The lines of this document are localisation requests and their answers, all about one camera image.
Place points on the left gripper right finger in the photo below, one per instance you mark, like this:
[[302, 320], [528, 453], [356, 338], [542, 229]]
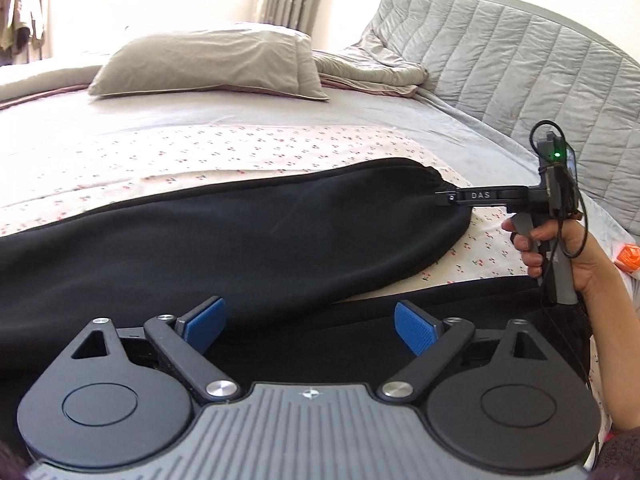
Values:
[[435, 344]]

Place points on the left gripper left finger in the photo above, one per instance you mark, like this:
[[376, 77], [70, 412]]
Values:
[[180, 343]]

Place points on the black pants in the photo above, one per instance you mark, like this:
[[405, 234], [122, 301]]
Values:
[[296, 260]]

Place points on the person's right forearm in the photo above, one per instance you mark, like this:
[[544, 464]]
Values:
[[615, 327]]

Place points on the person's right hand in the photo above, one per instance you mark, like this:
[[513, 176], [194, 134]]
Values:
[[565, 254]]

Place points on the orange plastic packet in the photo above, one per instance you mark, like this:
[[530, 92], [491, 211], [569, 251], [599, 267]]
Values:
[[627, 259]]

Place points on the grey quilted headboard cover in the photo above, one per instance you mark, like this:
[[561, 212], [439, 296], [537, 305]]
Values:
[[509, 64]]

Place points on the cherry print cloth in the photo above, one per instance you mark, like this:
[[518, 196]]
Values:
[[298, 229]]

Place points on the folded grey blanket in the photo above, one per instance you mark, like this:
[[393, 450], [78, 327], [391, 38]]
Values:
[[359, 72]]

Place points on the grey bed sheet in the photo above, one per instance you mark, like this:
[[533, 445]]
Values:
[[250, 110]]

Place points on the grey pillow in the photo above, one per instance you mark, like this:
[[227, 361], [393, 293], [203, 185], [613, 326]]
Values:
[[246, 57]]

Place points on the hanging olive clothes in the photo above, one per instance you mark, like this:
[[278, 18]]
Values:
[[23, 26]]

